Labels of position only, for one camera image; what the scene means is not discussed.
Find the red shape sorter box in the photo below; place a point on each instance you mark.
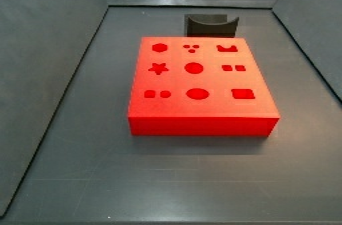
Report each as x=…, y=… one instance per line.
x=198, y=86

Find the black curved holder stand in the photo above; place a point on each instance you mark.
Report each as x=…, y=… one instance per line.
x=210, y=25

